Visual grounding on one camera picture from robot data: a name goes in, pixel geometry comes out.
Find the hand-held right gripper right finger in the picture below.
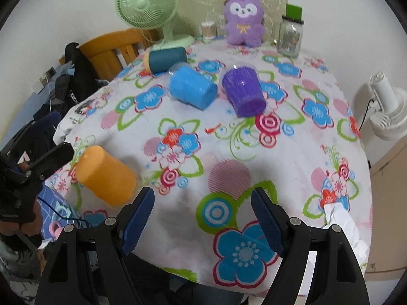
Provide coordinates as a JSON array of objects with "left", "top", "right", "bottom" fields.
[{"left": 251, "top": 187, "right": 371, "bottom": 305}]

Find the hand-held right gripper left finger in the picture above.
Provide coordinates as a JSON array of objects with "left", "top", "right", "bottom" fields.
[{"left": 33, "top": 187, "right": 156, "bottom": 305}]

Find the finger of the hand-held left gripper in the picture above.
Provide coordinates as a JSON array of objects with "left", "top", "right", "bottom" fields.
[
  {"left": 17, "top": 144, "right": 75, "bottom": 181},
  {"left": 0, "top": 111, "right": 62, "bottom": 156}
]

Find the orange cup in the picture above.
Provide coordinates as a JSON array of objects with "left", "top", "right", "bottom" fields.
[{"left": 75, "top": 145, "right": 137, "bottom": 206}]

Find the dark teal cup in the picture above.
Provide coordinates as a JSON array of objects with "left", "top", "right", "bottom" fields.
[{"left": 143, "top": 47, "right": 188, "bottom": 74}]

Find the purple cup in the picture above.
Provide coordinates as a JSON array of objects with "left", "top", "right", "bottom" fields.
[{"left": 222, "top": 64, "right": 267, "bottom": 117}]

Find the blue cup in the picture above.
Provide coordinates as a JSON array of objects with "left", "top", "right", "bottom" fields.
[{"left": 162, "top": 62, "right": 218, "bottom": 111}]

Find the person's left hand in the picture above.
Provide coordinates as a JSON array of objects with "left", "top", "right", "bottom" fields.
[{"left": 6, "top": 205, "right": 43, "bottom": 239}]

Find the blue checked cloth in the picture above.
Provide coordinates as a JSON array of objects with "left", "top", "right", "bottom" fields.
[{"left": 36, "top": 182, "right": 85, "bottom": 240}]

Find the black bag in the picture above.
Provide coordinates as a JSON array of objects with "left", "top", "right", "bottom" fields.
[{"left": 55, "top": 42, "right": 102, "bottom": 109}]

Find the floral tablecloth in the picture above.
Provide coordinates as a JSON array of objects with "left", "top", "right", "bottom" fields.
[{"left": 45, "top": 35, "right": 372, "bottom": 296}]

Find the person's patterned clothing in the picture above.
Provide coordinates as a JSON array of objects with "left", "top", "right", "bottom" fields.
[{"left": 0, "top": 238, "right": 43, "bottom": 305}]

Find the white crumpled tissue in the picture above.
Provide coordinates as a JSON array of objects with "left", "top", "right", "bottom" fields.
[{"left": 323, "top": 205, "right": 369, "bottom": 263}]

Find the orange wooden chair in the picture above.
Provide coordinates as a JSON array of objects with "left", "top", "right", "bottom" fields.
[{"left": 78, "top": 28, "right": 159, "bottom": 81}]

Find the beige cabinet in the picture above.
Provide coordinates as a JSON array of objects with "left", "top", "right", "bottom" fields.
[{"left": 364, "top": 140, "right": 407, "bottom": 282}]

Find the green desk fan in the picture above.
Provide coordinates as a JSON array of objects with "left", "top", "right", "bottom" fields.
[{"left": 115, "top": 0, "right": 195, "bottom": 51}]

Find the white fan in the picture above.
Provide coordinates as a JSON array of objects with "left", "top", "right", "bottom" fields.
[{"left": 356, "top": 72, "right": 407, "bottom": 140}]

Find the glass jar with black lid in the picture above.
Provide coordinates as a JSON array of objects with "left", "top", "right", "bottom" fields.
[{"left": 277, "top": 15, "right": 304, "bottom": 58}]

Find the cotton swab container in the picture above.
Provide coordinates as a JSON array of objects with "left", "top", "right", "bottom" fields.
[{"left": 201, "top": 21, "right": 217, "bottom": 40}]

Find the marbled backboard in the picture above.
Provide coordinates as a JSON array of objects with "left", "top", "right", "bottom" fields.
[{"left": 174, "top": 0, "right": 290, "bottom": 37}]

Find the purple plush toy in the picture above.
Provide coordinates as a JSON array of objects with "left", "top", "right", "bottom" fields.
[{"left": 223, "top": 0, "right": 266, "bottom": 45}]

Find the green box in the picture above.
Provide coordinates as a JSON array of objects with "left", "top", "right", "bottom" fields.
[{"left": 285, "top": 4, "right": 302, "bottom": 20}]

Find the wall socket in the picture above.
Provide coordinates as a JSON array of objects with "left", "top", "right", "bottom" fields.
[{"left": 40, "top": 67, "right": 57, "bottom": 86}]

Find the thin black cable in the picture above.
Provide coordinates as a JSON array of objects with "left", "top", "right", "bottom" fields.
[{"left": 36, "top": 196, "right": 91, "bottom": 224}]

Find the black fan cable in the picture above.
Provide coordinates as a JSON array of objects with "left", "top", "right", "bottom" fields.
[{"left": 358, "top": 97, "right": 380, "bottom": 124}]

